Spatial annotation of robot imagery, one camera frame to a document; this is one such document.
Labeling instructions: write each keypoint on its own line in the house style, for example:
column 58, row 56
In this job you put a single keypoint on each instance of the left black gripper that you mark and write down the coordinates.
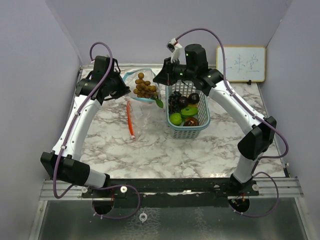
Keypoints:
column 123, row 87

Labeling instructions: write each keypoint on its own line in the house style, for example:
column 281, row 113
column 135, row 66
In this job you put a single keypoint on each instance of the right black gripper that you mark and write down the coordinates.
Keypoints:
column 165, row 76

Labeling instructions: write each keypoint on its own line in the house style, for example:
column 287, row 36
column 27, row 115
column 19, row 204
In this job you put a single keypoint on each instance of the clear blue-zipper bag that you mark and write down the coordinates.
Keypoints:
column 130, row 77

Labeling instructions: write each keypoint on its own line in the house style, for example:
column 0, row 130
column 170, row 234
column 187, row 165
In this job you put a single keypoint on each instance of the brown longan bunch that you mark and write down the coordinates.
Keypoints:
column 145, row 90

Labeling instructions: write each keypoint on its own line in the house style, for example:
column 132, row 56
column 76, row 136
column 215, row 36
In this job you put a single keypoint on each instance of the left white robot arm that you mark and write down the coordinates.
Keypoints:
column 103, row 83

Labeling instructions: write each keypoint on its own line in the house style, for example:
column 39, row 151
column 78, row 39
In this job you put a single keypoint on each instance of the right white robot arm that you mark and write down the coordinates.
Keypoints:
column 190, row 64

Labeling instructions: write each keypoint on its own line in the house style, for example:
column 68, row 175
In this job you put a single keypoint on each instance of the clear orange-zipper bag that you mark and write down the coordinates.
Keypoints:
column 137, row 118

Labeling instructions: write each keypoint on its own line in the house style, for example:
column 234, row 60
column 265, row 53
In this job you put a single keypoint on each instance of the dark purple grape bunch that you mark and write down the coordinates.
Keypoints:
column 173, row 103

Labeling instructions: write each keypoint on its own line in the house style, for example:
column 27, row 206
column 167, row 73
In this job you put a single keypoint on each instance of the green round fruit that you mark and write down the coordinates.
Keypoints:
column 176, row 119

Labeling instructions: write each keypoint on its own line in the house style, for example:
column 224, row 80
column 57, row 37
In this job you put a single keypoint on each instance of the reddish brown fruit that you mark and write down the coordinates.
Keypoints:
column 191, row 122

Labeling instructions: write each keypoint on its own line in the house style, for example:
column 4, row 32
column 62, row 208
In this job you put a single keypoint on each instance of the light blue plastic basket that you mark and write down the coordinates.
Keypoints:
column 180, row 132

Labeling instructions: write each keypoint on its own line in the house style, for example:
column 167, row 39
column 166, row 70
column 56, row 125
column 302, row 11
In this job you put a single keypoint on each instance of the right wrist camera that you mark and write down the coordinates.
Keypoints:
column 175, row 49

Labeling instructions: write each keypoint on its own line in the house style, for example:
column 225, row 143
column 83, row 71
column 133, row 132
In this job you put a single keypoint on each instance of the green ring toy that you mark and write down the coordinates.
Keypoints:
column 189, row 111

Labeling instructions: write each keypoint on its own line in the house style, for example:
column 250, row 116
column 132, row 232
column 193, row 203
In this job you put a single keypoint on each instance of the white board wooden frame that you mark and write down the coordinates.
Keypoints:
column 245, row 63

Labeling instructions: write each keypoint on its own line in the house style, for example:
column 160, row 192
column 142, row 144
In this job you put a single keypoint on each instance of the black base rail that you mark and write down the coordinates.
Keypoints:
column 170, row 192

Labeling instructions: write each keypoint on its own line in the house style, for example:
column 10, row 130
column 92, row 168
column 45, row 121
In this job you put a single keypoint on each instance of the aluminium frame rail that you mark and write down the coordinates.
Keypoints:
column 267, row 188

